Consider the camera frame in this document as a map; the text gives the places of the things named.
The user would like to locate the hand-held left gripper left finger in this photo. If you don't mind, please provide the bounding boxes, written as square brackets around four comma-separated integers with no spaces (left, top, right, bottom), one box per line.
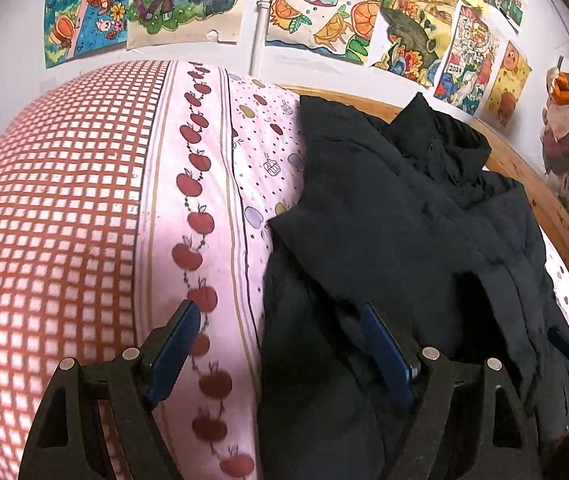
[17,299,202,480]

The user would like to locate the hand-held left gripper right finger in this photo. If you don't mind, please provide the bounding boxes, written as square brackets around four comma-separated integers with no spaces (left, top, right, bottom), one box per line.
[359,301,548,480]

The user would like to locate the black padded jacket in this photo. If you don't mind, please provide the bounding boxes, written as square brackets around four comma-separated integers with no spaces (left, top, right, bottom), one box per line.
[257,91,569,480]

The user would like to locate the pink apple print bed sheet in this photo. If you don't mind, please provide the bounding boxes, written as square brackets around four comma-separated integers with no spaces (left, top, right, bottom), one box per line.
[0,59,569,480]

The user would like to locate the yellow bear drawing poster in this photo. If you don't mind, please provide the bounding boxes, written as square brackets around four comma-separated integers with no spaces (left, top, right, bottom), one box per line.
[483,41,534,129]

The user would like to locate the white dragon drawing poster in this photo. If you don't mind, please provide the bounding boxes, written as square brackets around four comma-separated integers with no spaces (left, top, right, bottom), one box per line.
[433,4,504,117]

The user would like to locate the teapot landscape drawing poster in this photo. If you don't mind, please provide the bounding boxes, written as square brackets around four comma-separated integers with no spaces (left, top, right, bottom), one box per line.
[371,0,466,87]

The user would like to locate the orange slices drink drawing poster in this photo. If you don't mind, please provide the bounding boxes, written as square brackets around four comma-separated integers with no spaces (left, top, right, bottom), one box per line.
[264,0,391,64]

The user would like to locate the cartoon boy drawing poster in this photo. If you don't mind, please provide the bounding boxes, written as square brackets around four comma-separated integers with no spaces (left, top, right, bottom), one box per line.
[126,0,246,52]

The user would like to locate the orange-haired girl drawing poster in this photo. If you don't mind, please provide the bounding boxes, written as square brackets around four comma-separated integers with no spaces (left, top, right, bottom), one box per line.
[44,0,135,69]

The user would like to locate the wooden bed frame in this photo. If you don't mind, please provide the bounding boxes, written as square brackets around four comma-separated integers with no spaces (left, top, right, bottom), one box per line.
[274,84,569,331]

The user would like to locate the white wall pipe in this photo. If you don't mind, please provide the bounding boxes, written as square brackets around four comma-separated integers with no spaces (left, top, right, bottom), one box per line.
[249,0,276,75]

